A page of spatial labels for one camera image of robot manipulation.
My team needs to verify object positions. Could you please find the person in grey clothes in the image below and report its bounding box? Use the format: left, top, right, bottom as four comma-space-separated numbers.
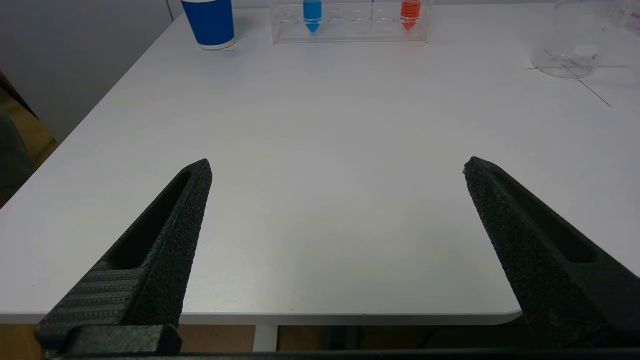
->
0, 110, 35, 206

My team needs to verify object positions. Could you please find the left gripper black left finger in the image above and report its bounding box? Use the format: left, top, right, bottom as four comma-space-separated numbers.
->
35, 159, 213, 358

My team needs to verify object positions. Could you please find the blue pigment test tube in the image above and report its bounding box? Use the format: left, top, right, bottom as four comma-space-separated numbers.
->
303, 0, 323, 34

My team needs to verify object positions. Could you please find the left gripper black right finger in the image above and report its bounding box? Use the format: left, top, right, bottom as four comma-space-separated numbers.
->
463, 156, 640, 351

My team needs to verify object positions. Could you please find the blue white paper cup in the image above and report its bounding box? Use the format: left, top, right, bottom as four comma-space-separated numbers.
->
181, 0, 236, 51

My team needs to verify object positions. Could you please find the clear acrylic test tube rack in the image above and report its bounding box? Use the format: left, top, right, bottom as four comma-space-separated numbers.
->
271, 0, 430, 46

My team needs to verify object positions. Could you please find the red pigment test tube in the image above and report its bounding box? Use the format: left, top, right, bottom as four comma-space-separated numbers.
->
401, 0, 422, 32

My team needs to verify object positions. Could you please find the clear glass beaker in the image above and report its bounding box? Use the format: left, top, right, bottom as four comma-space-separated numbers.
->
531, 0, 626, 80

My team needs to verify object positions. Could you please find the white table leg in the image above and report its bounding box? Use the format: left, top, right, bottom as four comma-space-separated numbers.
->
252, 325, 279, 353

